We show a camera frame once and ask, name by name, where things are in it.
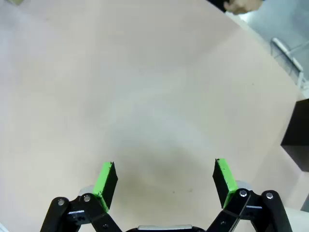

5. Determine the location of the person's left hand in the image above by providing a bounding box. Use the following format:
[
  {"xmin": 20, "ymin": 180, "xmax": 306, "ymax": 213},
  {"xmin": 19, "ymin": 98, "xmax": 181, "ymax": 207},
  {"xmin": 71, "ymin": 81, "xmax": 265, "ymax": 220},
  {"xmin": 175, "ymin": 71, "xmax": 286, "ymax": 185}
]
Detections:
[{"xmin": 223, "ymin": 0, "xmax": 263, "ymax": 15}]

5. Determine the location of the black square box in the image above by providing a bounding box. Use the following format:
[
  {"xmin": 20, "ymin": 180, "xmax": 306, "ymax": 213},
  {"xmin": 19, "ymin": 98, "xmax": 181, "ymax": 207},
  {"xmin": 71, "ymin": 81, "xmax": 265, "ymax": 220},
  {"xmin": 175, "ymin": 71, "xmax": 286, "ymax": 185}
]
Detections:
[{"xmin": 281, "ymin": 98, "xmax": 309, "ymax": 173}]

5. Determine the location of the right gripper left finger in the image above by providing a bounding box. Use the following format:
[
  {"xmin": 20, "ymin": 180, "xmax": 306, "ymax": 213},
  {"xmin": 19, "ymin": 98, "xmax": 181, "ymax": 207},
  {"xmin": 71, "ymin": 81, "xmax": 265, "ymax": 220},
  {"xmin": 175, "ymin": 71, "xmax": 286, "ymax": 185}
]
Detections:
[{"xmin": 40, "ymin": 161, "xmax": 126, "ymax": 232}]

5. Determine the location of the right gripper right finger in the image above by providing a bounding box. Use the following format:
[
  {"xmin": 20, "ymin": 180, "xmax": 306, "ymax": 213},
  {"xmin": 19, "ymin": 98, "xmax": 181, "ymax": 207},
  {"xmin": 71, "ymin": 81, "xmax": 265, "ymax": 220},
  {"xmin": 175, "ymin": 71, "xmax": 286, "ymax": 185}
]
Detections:
[{"xmin": 205, "ymin": 158, "xmax": 293, "ymax": 232}]

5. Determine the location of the grey metal frame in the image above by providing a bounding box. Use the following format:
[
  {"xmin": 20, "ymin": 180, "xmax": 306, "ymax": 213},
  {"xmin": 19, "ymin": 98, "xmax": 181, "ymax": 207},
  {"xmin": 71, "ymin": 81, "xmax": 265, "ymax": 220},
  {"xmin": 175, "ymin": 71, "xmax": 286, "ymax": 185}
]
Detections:
[{"xmin": 270, "ymin": 37, "xmax": 309, "ymax": 92}]

